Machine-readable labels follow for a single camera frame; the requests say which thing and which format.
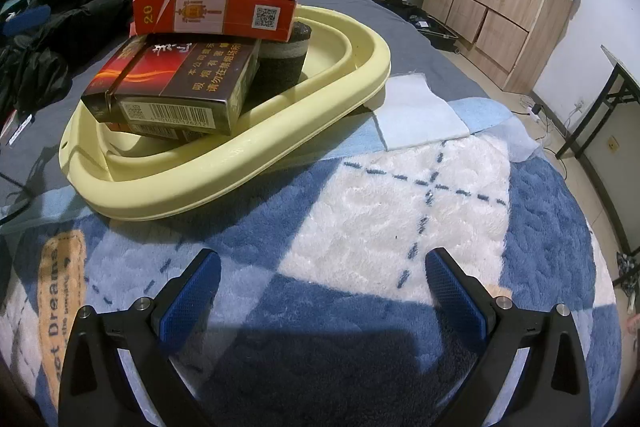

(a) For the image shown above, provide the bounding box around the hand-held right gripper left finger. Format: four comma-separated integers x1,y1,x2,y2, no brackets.
59,248,223,427

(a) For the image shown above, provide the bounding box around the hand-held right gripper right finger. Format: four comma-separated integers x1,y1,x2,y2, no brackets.
424,248,593,427

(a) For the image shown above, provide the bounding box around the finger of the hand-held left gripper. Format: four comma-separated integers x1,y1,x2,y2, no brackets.
0,5,51,36

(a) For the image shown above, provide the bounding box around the pale yellow plastic basin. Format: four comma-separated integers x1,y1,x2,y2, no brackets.
59,5,391,222

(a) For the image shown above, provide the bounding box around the dark red cigarette box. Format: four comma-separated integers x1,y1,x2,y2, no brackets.
81,38,262,136

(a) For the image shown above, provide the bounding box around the black foam cylinder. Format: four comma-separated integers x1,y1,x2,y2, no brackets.
257,21,314,90

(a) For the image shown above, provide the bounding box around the black puffer jacket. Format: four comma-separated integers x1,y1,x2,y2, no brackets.
0,0,211,114

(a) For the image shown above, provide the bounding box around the white paper strip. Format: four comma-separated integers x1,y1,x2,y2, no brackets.
7,112,35,146

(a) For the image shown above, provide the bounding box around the blue and white plush blanket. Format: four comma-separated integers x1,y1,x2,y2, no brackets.
0,99,632,427

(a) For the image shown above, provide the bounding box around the dark clothes pile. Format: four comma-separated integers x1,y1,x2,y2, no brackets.
616,251,640,293

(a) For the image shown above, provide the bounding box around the light blue cloth patch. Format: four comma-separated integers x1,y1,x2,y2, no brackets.
371,74,471,153

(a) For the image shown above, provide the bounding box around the black case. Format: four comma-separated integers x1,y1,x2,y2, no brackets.
375,0,459,54

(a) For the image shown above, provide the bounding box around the black folding table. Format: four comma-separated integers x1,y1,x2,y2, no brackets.
555,44,640,258

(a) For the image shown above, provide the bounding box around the power strip with cables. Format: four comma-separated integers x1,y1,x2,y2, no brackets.
520,107,571,158

